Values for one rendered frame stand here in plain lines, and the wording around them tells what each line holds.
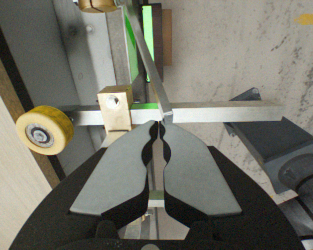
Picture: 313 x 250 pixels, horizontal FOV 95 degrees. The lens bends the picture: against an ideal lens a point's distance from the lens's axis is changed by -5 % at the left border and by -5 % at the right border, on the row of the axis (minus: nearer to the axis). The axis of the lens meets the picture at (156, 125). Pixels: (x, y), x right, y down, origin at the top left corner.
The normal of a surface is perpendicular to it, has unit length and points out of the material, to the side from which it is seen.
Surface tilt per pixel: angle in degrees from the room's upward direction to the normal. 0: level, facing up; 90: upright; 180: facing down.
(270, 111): 0
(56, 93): 90
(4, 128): 0
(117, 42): 0
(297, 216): 80
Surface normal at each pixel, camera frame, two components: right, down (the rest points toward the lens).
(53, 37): 1.00, -0.02
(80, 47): -0.04, 0.49
